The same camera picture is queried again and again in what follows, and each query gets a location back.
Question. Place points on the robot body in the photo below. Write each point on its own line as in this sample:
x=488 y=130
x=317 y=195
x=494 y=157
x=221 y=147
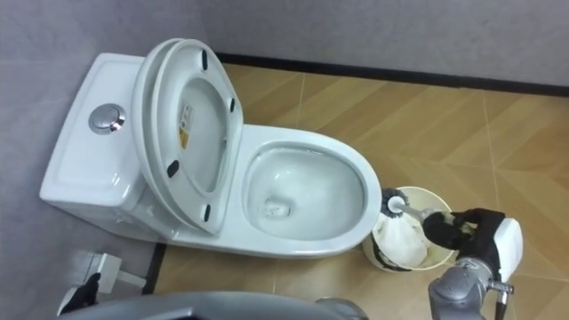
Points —
x=200 y=307

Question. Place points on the white plastic bin bag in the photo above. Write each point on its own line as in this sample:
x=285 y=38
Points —
x=400 y=241

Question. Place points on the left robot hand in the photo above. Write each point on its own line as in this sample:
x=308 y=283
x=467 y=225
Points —
x=86 y=291

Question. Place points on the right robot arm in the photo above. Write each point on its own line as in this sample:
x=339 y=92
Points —
x=458 y=289

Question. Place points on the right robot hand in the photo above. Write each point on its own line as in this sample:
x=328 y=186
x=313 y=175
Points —
x=484 y=231

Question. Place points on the cream round waste bin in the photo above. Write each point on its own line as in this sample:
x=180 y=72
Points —
x=427 y=197

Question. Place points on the white toilet seat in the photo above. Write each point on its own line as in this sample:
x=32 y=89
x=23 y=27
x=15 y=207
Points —
x=234 y=151

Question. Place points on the white toilet lid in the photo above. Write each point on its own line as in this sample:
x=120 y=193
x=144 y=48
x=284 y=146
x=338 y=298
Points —
x=197 y=129

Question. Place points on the white toilet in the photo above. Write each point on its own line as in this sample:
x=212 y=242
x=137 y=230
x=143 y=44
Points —
x=89 y=155

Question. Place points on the black skirting board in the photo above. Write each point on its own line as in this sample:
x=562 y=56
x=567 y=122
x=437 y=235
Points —
x=154 y=269
x=400 y=75

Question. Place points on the grey white toilet brush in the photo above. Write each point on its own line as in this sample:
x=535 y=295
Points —
x=393 y=204

